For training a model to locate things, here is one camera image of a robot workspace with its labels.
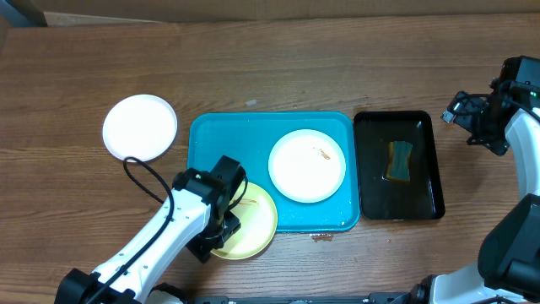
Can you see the yellow green sponge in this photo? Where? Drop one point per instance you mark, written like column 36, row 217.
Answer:
column 399, row 153

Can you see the teal plastic tray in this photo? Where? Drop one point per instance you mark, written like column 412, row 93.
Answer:
column 249, row 137

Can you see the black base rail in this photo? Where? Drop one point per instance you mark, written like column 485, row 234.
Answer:
column 372, row 298

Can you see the black rectangular water tray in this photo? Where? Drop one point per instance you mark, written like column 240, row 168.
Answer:
column 380, row 199

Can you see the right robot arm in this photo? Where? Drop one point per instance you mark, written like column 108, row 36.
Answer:
column 507, row 270

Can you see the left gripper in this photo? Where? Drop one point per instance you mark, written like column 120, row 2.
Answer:
column 203, row 247

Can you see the white plate with red stain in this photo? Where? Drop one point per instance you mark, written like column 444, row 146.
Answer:
column 142, row 126

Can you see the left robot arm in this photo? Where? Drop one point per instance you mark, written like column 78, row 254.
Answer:
column 196, row 214

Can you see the yellow plate with stain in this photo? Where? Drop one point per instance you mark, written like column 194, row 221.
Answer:
column 258, row 217

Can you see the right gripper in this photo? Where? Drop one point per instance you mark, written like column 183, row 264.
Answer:
column 467, row 116

